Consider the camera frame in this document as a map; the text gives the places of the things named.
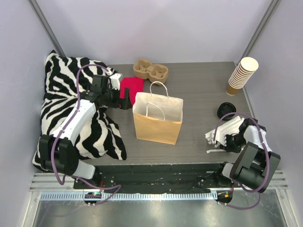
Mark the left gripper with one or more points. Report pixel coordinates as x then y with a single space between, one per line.
120 98

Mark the single white straw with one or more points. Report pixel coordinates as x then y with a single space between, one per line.
215 150

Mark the brown paper bag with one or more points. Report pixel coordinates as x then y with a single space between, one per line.
157 118

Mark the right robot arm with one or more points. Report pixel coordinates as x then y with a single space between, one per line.
256 163

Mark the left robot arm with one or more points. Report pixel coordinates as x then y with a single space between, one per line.
58 149

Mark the pink folded cloth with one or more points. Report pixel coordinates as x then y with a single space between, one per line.
134 84

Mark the stack of black lids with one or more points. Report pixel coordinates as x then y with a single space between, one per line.
225 108

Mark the cardboard cup carrier tray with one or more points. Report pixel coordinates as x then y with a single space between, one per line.
145 69

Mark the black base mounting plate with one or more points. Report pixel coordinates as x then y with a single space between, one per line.
159 179

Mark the stack of paper cups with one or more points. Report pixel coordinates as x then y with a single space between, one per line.
242 73

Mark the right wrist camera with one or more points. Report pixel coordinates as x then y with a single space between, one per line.
217 136

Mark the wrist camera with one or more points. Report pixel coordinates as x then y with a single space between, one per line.
116 80
217 136

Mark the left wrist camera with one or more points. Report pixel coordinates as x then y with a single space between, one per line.
116 80

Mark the white cable duct strip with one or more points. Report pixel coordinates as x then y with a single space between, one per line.
94 196

